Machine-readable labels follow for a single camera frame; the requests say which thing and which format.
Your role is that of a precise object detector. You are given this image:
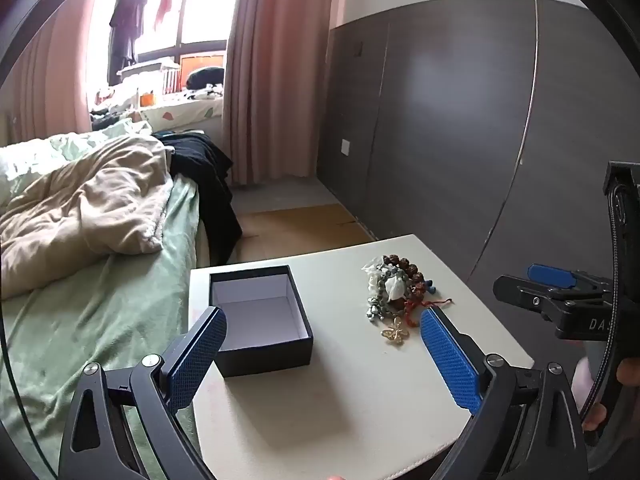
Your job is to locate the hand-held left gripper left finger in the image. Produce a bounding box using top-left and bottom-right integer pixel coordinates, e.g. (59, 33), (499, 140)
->
(59, 305), (228, 480)

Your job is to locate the black bag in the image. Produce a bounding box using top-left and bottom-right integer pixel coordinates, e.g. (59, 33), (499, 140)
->
(186, 66), (226, 89)

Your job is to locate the black clothing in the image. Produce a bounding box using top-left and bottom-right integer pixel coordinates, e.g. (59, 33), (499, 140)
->
(150, 130), (244, 266)

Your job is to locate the brown seed bead bracelet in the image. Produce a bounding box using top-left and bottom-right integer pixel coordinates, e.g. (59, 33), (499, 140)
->
(381, 255), (430, 311)

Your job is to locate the black jewelry box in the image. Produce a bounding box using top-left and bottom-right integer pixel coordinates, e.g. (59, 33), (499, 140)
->
(208, 264), (315, 379)

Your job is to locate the beige blanket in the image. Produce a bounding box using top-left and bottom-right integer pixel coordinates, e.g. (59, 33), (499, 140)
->
(0, 135), (173, 301)

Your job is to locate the flattened cardboard sheet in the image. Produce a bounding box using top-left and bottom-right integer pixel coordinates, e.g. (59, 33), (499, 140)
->
(235, 202), (376, 264)

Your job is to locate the white patterned window seat cushion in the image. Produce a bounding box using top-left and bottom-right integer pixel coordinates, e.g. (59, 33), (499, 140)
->
(90, 89), (226, 131)

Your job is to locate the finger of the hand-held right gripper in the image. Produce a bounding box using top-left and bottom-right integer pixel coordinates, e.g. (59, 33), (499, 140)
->
(527, 262), (613, 292)
(492, 274), (613, 322)

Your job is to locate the narrow pink curtain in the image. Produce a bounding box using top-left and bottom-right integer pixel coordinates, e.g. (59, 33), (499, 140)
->
(0, 0), (108, 148)

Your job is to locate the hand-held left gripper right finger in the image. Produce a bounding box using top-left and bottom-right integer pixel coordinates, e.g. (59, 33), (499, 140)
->
(419, 305), (591, 480)

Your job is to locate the person's right hand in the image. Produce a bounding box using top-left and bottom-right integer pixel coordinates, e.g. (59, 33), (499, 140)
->
(582, 357), (640, 433)

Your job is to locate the bed with green sheet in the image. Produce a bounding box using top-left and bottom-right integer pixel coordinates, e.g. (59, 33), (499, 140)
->
(0, 120), (241, 480)

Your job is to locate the wide pink curtain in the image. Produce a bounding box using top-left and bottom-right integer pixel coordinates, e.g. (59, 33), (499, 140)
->
(220, 0), (346, 186)

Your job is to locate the red string bracelet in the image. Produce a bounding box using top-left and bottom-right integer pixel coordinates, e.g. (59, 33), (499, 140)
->
(402, 297), (455, 329)

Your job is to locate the pale green duvet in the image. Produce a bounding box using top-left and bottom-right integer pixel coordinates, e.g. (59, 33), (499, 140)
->
(0, 120), (153, 196)

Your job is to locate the hanging dark garment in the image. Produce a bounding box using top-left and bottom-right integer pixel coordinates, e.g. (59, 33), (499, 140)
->
(107, 0), (151, 76)

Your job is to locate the orange box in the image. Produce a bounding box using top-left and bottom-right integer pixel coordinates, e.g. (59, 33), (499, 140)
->
(179, 52), (226, 81)

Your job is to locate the gold butterfly brooch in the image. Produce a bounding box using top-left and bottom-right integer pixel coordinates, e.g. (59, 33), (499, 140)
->
(381, 317), (411, 346)

